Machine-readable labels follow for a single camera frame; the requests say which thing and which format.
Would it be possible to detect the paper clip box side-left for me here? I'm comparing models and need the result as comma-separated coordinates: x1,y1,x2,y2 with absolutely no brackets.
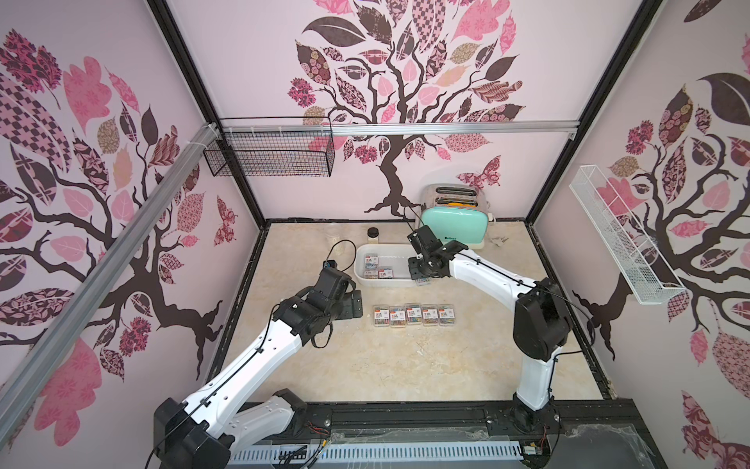
389,306,407,328

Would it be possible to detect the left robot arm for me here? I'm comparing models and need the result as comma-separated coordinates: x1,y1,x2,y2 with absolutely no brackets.
146,258,361,468

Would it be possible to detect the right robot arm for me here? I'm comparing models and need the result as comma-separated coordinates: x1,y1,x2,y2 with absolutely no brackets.
407,227,573,434

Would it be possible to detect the white plastic storage box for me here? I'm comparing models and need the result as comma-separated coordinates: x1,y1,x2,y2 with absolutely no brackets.
354,243,416,287

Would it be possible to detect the mint green toaster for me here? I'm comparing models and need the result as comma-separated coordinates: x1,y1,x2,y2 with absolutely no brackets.
420,184,492,249

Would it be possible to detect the black-lidded spice bottle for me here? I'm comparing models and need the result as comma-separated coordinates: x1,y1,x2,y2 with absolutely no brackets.
366,227,380,244

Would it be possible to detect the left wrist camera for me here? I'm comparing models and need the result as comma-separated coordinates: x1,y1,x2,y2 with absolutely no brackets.
314,260,357,297

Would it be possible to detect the aluminium rail back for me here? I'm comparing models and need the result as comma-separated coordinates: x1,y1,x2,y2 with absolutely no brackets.
223,120,579,137

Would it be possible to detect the aluminium rail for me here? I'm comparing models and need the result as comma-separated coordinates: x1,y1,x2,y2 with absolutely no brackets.
223,120,579,137
1,122,219,446

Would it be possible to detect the black wire basket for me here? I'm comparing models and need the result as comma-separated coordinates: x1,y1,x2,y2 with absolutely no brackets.
203,116,335,177

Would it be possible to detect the white cable duct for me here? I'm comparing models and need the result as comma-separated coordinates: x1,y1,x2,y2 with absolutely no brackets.
229,441,525,467

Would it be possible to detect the white wire basket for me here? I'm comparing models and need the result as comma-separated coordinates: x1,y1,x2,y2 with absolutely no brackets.
570,164,688,305

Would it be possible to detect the black base frame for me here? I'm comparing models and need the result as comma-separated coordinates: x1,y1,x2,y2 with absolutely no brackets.
159,399,669,469

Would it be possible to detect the aluminium rail left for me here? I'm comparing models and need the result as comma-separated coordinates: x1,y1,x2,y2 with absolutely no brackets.
1,122,219,446

